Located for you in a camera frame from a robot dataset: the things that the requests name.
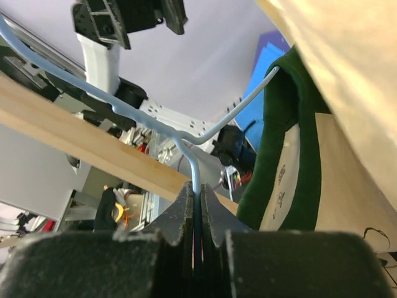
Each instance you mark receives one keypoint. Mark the purple folder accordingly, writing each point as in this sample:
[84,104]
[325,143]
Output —
[268,40]

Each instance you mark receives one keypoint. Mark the wooden hanger stand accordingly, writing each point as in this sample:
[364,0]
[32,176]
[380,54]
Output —
[47,152]

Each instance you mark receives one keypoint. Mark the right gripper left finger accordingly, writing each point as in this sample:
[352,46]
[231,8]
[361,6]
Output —
[153,262]

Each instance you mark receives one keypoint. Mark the light blue wire hanger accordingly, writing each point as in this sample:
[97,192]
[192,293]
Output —
[122,108]

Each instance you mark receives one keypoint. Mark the blue folder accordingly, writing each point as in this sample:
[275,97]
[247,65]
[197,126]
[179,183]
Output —
[252,116]

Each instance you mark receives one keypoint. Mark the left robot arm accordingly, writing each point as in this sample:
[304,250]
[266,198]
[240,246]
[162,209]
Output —
[102,28]

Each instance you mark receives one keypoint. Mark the green and white t shirt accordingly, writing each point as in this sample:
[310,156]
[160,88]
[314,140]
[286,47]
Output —
[285,189]

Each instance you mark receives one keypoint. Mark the cream yellow t shirt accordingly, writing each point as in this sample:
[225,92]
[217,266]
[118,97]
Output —
[349,50]

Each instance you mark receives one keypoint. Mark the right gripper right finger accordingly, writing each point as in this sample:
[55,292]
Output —
[240,262]

